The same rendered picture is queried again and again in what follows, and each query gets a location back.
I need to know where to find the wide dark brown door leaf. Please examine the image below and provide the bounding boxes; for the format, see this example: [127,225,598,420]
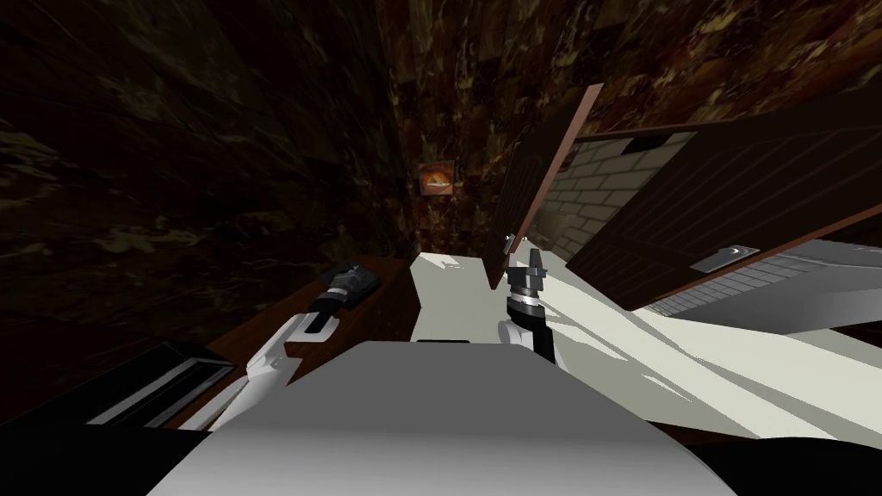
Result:
[564,88,882,313]

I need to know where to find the narrow brown door leaf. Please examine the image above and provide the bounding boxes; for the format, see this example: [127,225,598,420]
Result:
[480,82,606,292]

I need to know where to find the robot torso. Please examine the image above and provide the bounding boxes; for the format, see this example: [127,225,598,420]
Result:
[146,337,740,496]

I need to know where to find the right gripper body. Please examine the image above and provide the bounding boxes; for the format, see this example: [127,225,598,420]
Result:
[506,265,550,300]

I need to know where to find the grey lever door handle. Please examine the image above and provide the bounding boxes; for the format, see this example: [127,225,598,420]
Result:
[688,244,761,275]

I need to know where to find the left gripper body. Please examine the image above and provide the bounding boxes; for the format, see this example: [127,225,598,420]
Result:
[329,263,382,308]

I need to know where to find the orange picture on wall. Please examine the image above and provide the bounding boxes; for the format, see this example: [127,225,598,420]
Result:
[419,161,457,198]

